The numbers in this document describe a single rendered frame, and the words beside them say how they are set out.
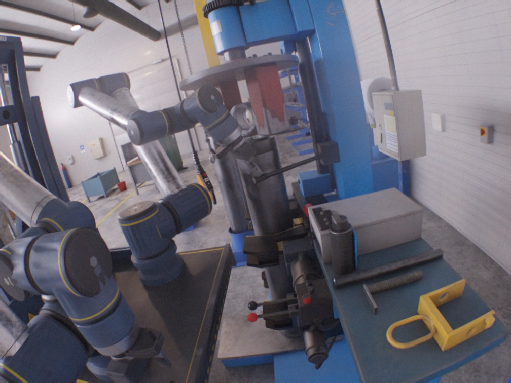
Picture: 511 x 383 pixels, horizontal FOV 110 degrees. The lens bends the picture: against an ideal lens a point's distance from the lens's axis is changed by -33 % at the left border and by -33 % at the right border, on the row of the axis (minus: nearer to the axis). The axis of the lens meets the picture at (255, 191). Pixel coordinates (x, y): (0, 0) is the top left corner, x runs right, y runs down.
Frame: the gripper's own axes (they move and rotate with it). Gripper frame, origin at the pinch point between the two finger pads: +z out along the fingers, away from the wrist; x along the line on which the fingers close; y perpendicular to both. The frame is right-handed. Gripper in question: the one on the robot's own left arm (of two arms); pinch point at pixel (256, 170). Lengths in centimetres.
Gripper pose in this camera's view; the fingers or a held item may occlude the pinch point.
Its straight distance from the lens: 106.0
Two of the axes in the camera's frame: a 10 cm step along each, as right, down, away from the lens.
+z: 5.6, 6.9, 4.6
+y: 6.9, -7.0, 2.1
